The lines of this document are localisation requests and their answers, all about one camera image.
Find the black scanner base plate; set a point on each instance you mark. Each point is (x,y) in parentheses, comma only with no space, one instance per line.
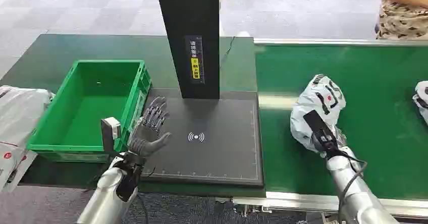
(214,149)

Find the green conveyor belt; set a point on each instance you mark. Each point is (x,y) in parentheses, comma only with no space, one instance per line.
(378,122)

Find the grey parcel with black print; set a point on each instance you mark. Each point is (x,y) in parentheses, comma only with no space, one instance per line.
(422,98)

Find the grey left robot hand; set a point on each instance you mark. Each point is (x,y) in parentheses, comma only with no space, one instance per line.
(147,137)

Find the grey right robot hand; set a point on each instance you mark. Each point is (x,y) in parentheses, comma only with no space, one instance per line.
(339,139)

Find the green plastic crate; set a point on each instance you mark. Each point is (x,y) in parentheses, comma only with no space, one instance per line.
(93,105)

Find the white plastic parcel bag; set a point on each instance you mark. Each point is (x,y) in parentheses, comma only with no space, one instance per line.
(16,125)

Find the black scanner column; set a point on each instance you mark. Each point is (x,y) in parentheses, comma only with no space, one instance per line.
(190,22)

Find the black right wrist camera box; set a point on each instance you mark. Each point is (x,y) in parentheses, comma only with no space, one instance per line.
(319,129)

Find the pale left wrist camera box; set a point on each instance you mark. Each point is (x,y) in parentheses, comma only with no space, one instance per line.
(109,132)

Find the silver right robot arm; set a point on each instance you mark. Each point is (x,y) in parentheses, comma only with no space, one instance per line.
(357,195)

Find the grey plastic parcel bag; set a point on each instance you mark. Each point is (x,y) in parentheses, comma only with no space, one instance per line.
(321,95)

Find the person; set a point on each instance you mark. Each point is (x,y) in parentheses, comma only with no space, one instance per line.
(403,12)

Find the black and yellow label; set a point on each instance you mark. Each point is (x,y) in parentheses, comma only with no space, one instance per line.
(195,60)

